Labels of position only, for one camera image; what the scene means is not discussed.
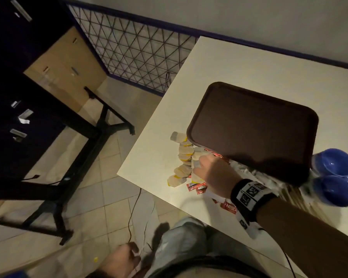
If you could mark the cardboard box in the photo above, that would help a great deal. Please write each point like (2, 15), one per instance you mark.
(63, 69)

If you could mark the brown plastic tray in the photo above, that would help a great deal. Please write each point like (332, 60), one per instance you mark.
(249, 127)

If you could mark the red Nescafe coffee sachets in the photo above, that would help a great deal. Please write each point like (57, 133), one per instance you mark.
(227, 207)

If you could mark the dark cabinet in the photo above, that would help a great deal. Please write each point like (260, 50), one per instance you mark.
(17, 40)

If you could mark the white sugar sachets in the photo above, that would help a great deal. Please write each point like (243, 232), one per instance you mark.
(266, 179)

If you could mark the pile of tea bags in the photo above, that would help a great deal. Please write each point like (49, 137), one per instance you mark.
(184, 159)

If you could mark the bundle of wooden stir sticks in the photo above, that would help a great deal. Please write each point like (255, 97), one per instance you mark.
(307, 208)

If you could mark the person's legs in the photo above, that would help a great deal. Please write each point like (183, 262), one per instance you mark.
(188, 246)

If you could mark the person's right forearm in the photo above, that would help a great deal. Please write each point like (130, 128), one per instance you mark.
(307, 237)

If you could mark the black right wrist band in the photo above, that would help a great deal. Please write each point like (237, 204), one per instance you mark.
(250, 196)

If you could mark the person's left hand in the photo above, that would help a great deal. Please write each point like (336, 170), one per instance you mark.
(121, 262)

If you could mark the black metal table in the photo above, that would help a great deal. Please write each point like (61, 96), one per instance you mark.
(84, 133)

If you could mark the blue cup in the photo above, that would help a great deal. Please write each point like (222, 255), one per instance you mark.
(335, 162)
(333, 191)

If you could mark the person's right hand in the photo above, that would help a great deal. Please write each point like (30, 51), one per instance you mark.
(217, 176)

